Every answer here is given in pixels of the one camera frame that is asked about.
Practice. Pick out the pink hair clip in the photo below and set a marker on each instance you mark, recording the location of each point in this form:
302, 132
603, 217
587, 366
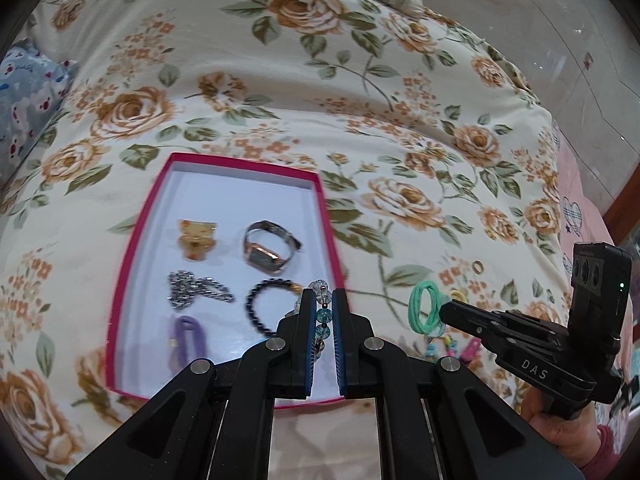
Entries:
470, 349

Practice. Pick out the purple hair clip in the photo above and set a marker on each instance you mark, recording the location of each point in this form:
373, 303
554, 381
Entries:
190, 342

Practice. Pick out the red shallow cardboard box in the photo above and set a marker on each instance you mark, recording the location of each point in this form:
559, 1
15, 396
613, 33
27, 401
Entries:
150, 285

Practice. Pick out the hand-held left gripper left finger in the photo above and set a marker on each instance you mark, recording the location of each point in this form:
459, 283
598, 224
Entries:
295, 360

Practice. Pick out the person's right forearm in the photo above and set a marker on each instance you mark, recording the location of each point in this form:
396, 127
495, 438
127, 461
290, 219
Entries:
605, 455

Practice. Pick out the grey bear print pillow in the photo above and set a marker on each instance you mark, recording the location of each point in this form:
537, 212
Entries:
25, 95

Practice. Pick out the person's right hand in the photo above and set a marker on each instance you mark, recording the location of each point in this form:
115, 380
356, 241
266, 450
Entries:
560, 435

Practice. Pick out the pink heart print sheet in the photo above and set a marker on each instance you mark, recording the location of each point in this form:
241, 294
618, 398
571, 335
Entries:
585, 220

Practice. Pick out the cream floral blanket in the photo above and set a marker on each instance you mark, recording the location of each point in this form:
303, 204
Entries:
300, 85

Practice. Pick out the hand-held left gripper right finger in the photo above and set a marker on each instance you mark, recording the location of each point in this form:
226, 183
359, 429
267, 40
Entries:
352, 360

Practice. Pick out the rose gold wrist watch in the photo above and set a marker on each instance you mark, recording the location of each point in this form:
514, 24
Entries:
260, 255

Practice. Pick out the brown wooden furniture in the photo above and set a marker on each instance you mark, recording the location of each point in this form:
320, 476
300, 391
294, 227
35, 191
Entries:
625, 210

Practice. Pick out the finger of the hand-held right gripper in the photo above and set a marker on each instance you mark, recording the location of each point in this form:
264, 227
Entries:
470, 322

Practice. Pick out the yellow hair claw clip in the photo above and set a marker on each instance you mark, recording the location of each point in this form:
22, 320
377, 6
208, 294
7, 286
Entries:
197, 240

